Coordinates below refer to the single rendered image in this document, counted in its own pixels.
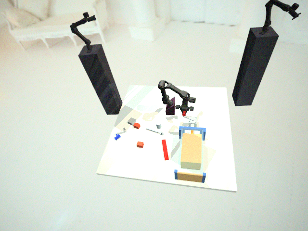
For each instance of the orange block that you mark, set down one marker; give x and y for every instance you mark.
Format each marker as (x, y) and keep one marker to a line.
(140, 144)
(136, 125)

